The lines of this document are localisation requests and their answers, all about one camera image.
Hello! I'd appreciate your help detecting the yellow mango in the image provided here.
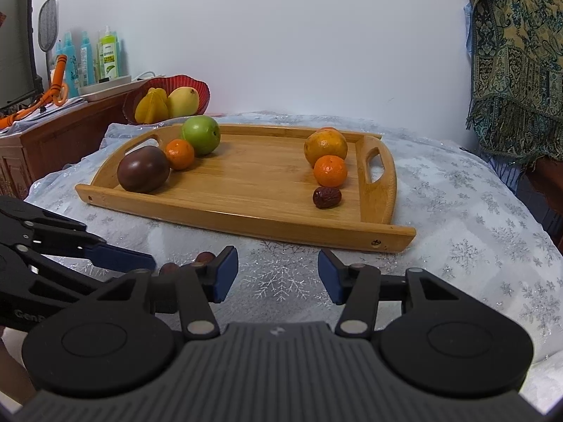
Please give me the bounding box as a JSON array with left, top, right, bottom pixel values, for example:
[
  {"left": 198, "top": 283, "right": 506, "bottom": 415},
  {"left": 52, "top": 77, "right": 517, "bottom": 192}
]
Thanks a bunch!
[{"left": 168, "top": 87, "right": 200, "bottom": 118}]

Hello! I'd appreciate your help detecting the large yellow-orange orange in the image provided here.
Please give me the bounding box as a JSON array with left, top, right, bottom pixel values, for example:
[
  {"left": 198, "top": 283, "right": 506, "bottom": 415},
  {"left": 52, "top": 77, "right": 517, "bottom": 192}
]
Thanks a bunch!
[{"left": 303, "top": 130, "right": 348, "bottom": 167}]

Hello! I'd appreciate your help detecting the electric fly swatter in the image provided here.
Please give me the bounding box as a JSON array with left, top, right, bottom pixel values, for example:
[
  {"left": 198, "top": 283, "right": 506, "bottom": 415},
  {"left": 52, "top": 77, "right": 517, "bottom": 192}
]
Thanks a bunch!
[{"left": 37, "top": 0, "right": 58, "bottom": 87}]

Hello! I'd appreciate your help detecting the snowflake sheer tablecloth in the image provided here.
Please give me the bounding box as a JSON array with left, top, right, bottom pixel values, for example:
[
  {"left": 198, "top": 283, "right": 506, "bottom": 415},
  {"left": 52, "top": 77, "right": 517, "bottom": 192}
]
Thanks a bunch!
[{"left": 27, "top": 113, "right": 562, "bottom": 411}]

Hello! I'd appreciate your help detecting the green apple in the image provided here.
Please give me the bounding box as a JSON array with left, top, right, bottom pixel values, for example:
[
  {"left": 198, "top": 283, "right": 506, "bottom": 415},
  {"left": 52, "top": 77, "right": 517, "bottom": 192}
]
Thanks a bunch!
[{"left": 181, "top": 115, "right": 220, "bottom": 156}]

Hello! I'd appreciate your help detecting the wooden side cabinet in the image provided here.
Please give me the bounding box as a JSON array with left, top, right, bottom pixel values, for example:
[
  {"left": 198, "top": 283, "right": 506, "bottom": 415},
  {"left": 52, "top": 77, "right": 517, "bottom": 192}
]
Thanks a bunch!
[{"left": 1, "top": 94, "right": 126, "bottom": 199}]

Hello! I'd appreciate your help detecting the black monitor screen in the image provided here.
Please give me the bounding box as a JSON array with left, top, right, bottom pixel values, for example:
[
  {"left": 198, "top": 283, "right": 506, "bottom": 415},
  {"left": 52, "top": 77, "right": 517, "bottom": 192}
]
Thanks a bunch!
[{"left": 0, "top": 0, "right": 43, "bottom": 111}]

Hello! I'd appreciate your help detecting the yellow starfruit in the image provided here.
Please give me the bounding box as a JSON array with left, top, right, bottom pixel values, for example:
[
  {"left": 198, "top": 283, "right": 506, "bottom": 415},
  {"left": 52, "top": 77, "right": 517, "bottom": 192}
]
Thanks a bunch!
[{"left": 134, "top": 88, "right": 170, "bottom": 125}]

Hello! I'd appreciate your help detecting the red fruit bowl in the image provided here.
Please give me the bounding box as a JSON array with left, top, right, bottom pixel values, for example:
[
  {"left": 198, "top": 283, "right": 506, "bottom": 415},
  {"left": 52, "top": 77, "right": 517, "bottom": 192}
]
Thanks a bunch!
[{"left": 122, "top": 74, "right": 211, "bottom": 125}]

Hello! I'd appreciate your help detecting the green white lotion bottle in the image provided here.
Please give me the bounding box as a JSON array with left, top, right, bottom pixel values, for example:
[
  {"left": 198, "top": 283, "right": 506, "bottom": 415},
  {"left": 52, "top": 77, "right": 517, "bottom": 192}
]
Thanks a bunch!
[{"left": 99, "top": 26, "right": 119, "bottom": 80}]

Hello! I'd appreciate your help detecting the wooden bamboo tray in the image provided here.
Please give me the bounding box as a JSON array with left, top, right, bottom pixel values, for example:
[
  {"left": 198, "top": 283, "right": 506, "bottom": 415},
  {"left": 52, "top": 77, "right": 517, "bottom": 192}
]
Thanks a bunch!
[{"left": 75, "top": 124, "right": 416, "bottom": 252}]

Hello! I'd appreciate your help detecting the dark purple passion fruit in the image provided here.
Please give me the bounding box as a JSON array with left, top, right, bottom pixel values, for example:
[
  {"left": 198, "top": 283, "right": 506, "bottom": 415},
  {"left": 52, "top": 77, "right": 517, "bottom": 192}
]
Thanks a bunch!
[{"left": 116, "top": 146, "right": 170, "bottom": 193}]

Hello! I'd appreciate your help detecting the red jujube date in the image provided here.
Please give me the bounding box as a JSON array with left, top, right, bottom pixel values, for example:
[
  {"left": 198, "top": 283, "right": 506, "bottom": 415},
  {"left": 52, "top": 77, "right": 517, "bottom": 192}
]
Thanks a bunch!
[
  {"left": 312, "top": 187, "right": 343, "bottom": 210},
  {"left": 195, "top": 251, "right": 216, "bottom": 264},
  {"left": 159, "top": 262, "right": 179, "bottom": 275}
]

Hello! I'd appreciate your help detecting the white tray on cabinet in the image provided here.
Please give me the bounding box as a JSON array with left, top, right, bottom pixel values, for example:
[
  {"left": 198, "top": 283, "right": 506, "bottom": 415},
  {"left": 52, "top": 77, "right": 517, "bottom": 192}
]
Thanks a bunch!
[{"left": 78, "top": 75, "right": 148, "bottom": 102}]

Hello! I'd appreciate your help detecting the dark wooden bench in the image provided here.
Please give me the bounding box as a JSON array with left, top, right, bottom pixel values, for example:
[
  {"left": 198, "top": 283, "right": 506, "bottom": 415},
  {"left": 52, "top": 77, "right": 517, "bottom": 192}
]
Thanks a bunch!
[{"left": 526, "top": 157, "right": 563, "bottom": 235}]

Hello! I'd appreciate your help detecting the orange cable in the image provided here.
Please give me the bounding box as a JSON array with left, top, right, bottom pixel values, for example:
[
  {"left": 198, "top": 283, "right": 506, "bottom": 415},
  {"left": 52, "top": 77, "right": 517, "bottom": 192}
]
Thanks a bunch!
[{"left": 0, "top": 54, "right": 70, "bottom": 131}]

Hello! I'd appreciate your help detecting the teal spray bottle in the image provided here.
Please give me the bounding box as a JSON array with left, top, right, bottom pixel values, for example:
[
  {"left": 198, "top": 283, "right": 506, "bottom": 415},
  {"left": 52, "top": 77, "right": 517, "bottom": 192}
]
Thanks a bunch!
[{"left": 61, "top": 32, "right": 79, "bottom": 97}]

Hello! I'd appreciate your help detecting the green patterned fringed shawl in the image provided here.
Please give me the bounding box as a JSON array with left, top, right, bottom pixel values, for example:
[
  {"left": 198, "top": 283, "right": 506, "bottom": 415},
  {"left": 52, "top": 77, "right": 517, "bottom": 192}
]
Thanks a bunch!
[{"left": 467, "top": 0, "right": 562, "bottom": 165}]

